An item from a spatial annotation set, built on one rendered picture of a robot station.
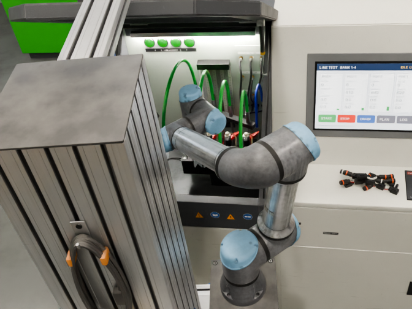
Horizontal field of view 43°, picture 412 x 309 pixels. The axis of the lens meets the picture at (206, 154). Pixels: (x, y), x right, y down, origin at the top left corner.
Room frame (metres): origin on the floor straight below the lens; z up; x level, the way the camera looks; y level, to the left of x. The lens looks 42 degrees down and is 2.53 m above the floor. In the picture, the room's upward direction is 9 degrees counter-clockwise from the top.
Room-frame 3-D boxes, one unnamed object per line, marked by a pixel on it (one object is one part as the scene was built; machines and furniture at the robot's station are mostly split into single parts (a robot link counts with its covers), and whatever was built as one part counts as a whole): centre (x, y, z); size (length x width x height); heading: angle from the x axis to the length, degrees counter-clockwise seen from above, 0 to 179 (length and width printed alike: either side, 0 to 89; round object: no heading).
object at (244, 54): (1.90, -0.25, 1.20); 0.13 x 0.03 x 0.31; 74
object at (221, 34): (1.97, -0.02, 1.43); 0.54 x 0.03 x 0.02; 74
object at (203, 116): (1.28, -0.01, 1.50); 0.11 x 0.11 x 0.08; 29
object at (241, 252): (0.97, -0.06, 1.20); 0.13 x 0.12 x 0.14; 119
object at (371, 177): (1.37, -0.62, 1.01); 0.23 x 0.11 x 0.06; 74
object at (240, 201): (1.48, 0.12, 0.87); 0.62 x 0.04 x 0.16; 74
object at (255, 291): (0.96, -0.05, 1.09); 0.15 x 0.15 x 0.10
